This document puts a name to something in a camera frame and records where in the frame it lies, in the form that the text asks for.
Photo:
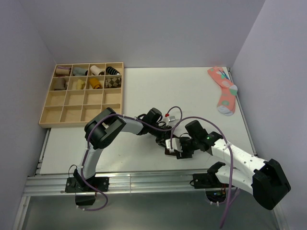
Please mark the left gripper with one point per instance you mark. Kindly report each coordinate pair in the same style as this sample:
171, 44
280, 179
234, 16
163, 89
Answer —
164, 136

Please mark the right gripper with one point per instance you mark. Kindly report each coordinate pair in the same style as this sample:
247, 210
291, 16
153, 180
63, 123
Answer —
184, 154

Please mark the brown sock with striped cuff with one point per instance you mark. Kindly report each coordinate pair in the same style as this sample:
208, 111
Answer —
169, 153

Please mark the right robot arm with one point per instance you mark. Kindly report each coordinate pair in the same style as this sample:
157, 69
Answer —
265, 180

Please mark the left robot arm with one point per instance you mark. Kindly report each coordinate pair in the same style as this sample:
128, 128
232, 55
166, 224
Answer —
105, 127

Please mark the pink patterned sock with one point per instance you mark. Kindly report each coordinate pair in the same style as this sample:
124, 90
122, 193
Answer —
227, 101

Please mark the brown checkered rolled sock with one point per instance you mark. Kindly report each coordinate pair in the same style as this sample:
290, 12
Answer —
111, 83

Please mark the black white striped rolled sock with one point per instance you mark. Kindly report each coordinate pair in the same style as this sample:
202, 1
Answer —
112, 71

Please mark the mustard yellow rolled sock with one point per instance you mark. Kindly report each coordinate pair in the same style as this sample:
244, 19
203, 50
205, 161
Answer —
95, 83

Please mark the wooden compartment tray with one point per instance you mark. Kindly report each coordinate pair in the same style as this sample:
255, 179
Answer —
74, 108

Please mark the pale yellow rolled sock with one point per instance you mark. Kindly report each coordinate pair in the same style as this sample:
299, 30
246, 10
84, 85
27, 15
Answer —
79, 85

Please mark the grey blue rolled sock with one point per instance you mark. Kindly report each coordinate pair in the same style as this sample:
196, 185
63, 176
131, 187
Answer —
78, 71

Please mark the grey brown rolled sock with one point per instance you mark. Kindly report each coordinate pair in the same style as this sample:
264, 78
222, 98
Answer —
60, 84

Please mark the beige striped rolled sock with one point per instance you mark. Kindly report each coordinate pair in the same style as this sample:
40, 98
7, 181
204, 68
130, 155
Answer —
62, 71

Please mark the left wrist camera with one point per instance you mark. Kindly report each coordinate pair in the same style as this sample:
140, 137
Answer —
170, 118

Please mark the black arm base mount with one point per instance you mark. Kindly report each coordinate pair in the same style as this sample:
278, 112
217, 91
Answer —
206, 181

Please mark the aluminium frame rail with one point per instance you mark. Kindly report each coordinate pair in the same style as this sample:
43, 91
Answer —
119, 183

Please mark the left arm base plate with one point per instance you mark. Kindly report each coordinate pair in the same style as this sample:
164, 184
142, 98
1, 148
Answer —
79, 186

